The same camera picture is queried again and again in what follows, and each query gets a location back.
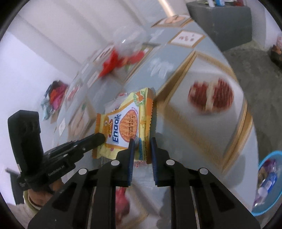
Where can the yellow orange biscuit packet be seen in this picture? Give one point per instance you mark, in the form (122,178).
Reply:
(132,120)

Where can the patterned fruit bed quilt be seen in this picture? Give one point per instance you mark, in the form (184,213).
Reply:
(200,114)

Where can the person's left hand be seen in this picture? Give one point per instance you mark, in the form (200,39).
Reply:
(40,198)

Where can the blue plastic trash basket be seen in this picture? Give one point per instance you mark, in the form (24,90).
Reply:
(271,163)

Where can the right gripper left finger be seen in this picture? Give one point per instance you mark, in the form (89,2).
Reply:
(88,199)

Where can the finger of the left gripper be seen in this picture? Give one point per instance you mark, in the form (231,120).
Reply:
(88,141)

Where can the blue snack packet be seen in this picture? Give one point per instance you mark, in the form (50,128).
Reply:
(267,185)

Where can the red crumpled wrapper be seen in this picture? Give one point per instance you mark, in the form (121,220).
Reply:
(114,61)

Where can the pile of colourful clothes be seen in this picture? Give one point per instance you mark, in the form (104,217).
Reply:
(53,99)

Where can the grey storage cabinet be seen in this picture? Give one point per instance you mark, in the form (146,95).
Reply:
(227,26)

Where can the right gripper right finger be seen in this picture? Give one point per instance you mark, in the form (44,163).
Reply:
(198,198)

